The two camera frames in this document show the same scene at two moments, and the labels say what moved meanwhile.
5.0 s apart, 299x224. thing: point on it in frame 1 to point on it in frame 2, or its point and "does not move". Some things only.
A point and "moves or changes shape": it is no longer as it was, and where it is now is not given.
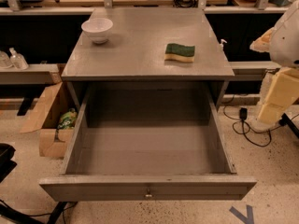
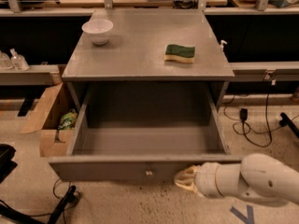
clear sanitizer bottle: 18,61 does not move
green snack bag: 67,119 does not move
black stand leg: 287,120 does not move
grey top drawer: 138,143 moves or changes shape
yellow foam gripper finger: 279,88 to 200,179
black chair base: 7,163 does not move
